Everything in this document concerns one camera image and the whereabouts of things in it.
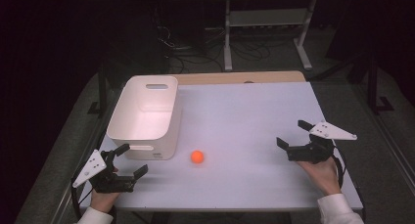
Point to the person's right hand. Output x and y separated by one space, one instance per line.
321 175

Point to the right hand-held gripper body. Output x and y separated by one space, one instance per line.
313 150

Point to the black metal stand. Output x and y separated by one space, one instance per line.
373 87
102 87

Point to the person's left hand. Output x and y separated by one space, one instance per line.
102 201

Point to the white metal desk frame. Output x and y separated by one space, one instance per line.
267 18

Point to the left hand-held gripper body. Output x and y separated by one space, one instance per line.
94 167

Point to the white plastic bin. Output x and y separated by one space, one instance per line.
153 100

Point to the orange ball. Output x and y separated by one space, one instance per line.
197 156

